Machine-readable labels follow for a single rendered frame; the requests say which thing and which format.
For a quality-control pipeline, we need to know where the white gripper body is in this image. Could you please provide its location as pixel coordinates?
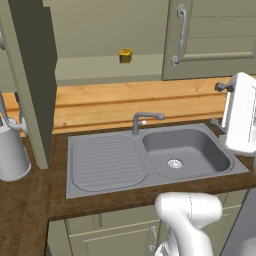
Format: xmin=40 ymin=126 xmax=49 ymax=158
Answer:
xmin=221 ymin=71 xmax=256 ymax=156

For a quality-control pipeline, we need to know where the olive closed cabinet door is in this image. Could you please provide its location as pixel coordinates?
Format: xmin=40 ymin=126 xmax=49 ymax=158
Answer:
xmin=161 ymin=0 xmax=256 ymax=82

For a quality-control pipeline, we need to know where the olive narrow base cabinet door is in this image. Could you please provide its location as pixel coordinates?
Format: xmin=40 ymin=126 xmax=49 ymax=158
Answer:
xmin=213 ymin=190 xmax=250 ymax=256

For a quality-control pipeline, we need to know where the olive open cabinet door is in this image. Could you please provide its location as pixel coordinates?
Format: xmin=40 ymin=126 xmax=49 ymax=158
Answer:
xmin=0 ymin=0 xmax=59 ymax=171

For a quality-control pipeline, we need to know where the grey faucet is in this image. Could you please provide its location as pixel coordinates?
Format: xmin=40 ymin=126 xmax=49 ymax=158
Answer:
xmin=131 ymin=111 xmax=166 ymax=136

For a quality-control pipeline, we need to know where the grey sink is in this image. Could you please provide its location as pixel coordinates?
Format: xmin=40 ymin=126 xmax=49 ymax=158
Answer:
xmin=65 ymin=122 xmax=251 ymax=200

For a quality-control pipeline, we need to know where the white kettle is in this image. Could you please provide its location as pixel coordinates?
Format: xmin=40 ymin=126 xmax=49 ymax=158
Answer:
xmin=0 ymin=93 xmax=33 ymax=183

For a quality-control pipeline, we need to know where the grey curved door handle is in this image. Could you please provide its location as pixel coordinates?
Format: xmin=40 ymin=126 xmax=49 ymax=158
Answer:
xmin=170 ymin=3 xmax=188 ymax=68

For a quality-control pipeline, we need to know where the olive open wall cabinet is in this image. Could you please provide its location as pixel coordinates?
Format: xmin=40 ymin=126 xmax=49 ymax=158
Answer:
xmin=42 ymin=0 xmax=171 ymax=88

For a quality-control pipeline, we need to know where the grey base cabinet handle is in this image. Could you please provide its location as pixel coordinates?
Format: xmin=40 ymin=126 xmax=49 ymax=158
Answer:
xmin=148 ymin=225 xmax=160 ymax=255

